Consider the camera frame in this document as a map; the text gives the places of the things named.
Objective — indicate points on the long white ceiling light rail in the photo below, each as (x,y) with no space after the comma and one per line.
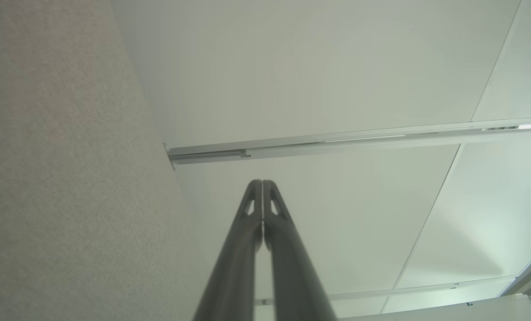
(336,142)

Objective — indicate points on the white cabinet top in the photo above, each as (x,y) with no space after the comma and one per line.
(470,310)

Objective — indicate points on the grey fabric sofa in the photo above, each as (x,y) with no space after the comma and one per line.
(47,178)

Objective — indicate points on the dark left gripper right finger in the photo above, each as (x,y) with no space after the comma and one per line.
(292,276)

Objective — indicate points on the thin white ceiling rail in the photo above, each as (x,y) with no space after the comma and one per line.
(403,290)

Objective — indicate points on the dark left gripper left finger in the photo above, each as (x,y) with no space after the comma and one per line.
(234,276)

